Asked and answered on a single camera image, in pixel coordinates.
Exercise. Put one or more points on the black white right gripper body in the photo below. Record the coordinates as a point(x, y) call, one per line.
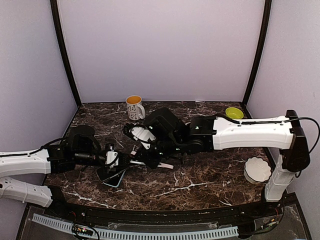
point(152, 162)

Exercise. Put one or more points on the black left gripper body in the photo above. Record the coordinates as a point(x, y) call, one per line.
point(122, 160)

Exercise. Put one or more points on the pink phone case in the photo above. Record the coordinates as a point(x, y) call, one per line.
point(160, 165)

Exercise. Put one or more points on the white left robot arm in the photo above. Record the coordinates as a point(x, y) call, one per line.
point(61, 155)

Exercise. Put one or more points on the black phone on top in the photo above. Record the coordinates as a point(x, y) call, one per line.
point(106, 175)

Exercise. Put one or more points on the light blue phone case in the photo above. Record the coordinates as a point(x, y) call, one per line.
point(114, 179)

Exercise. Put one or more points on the white spotted mug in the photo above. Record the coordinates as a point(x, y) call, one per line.
point(135, 109)

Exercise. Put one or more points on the yellow-green bowl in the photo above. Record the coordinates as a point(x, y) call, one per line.
point(234, 113)

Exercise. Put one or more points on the white scalloped dish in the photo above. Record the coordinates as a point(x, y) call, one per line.
point(257, 170)

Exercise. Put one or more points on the grey slotted cable duct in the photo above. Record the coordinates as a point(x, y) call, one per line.
point(133, 232)

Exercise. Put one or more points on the black front rail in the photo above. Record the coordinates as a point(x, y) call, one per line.
point(239, 214)

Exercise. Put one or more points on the left black frame post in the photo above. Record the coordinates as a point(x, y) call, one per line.
point(63, 52)

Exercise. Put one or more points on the black frame post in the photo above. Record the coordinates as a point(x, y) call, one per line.
point(63, 52)
point(258, 53)

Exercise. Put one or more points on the right black frame post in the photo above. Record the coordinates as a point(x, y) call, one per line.
point(258, 53)

